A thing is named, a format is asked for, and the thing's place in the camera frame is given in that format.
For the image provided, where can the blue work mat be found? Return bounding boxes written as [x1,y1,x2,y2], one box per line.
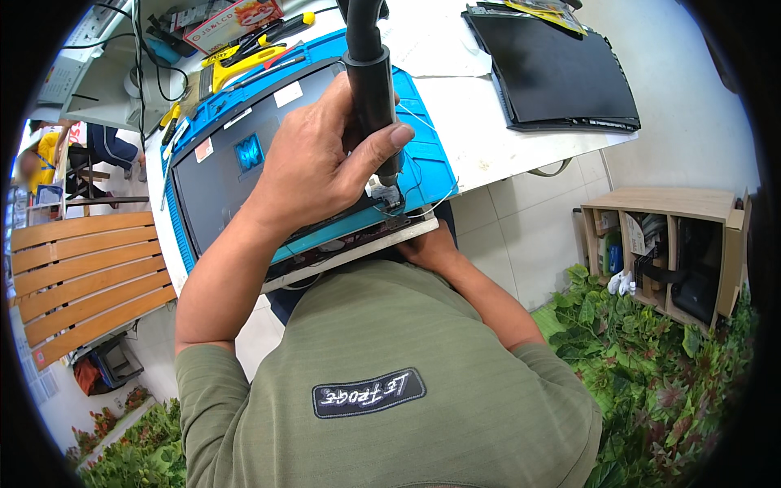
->
[160,27,462,275]

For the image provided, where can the black handheld power tool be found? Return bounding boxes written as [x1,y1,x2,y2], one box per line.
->
[336,0,407,187]

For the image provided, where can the bed of green plants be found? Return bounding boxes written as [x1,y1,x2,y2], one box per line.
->
[530,262,759,488]
[66,387,188,488]

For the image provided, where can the yellow plastic scraper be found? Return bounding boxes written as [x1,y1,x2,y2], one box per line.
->
[210,44,288,94]

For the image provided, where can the grey laptop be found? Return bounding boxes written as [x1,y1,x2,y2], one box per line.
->
[171,58,411,269]

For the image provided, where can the person's body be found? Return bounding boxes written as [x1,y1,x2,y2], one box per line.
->
[174,259,605,488]

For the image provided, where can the slim grey hand tool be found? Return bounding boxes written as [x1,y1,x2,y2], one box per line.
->
[231,55,306,92]

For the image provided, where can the blue bottle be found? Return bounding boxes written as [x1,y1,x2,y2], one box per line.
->
[145,38,182,66]

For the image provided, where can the white cloth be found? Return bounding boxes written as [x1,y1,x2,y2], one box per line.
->
[608,270,636,298]

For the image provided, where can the black stool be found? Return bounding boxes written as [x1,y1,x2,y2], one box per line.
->
[63,145,151,209]

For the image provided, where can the yellow handled pliers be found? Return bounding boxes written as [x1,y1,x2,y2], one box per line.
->
[159,102,183,146]

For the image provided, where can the black cables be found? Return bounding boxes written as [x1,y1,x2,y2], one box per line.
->
[60,0,191,142]

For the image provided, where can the person's left hand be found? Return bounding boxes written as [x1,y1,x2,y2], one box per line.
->
[244,72,417,240]

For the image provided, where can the black flat panel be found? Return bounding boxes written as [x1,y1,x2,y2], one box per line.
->
[462,3,642,134]

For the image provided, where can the wooden slat bench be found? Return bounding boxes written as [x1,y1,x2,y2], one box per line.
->
[10,210,178,372]

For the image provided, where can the yellow and black screwdriver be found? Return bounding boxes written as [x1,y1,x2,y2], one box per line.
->
[256,11,317,47]

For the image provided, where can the yellow printed packet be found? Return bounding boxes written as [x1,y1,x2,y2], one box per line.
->
[503,0,590,36]

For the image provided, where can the black plastic crate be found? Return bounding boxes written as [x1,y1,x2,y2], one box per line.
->
[72,332,145,397]

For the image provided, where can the thin white wire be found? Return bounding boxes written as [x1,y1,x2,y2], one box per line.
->
[371,102,462,222]

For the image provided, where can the person's right hand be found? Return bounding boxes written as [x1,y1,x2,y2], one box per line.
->
[397,220,460,270]

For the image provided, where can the red and white box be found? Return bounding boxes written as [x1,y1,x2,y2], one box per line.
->
[183,0,285,55]

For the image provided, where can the wooden shelf cabinet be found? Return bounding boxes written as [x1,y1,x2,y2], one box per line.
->
[579,186,753,338]

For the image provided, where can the white paper sheet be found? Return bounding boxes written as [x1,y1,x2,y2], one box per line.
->
[381,0,495,79]

